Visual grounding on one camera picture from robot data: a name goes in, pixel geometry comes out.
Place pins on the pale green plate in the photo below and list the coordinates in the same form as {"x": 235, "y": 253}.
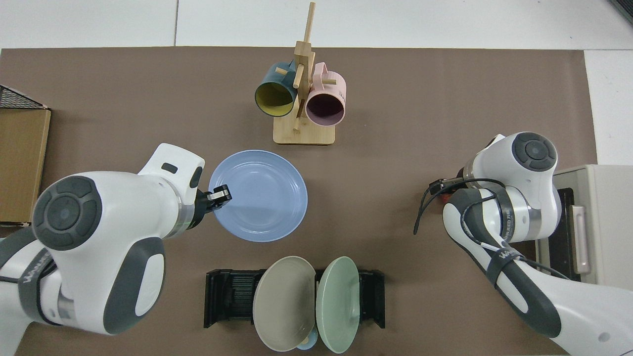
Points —
{"x": 339, "y": 306}

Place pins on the pink cup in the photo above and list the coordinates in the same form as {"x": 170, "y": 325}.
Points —
{"x": 325, "y": 106}

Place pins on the dark blue cup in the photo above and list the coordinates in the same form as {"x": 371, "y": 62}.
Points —
{"x": 274, "y": 96}

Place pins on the wooden cup stand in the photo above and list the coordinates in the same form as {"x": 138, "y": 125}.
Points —
{"x": 304, "y": 133}

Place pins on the pale toaster oven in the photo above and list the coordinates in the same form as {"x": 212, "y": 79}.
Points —
{"x": 608, "y": 222}

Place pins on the black dish rack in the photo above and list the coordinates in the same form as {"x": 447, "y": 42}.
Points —
{"x": 227, "y": 296}

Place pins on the small blue round thing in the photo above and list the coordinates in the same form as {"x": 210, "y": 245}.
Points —
{"x": 309, "y": 343}

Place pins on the blue plate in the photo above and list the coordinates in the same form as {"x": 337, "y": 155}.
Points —
{"x": 267, "y": 198}

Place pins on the beige plate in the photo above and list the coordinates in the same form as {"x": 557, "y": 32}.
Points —
{"x": 284, "y": 304}

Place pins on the dark grey equipment corner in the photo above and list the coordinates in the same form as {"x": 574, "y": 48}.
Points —
{"x": 625, "y": 6}

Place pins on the brown table cloth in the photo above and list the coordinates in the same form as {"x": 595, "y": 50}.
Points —
{"x": 395, "y": 99}

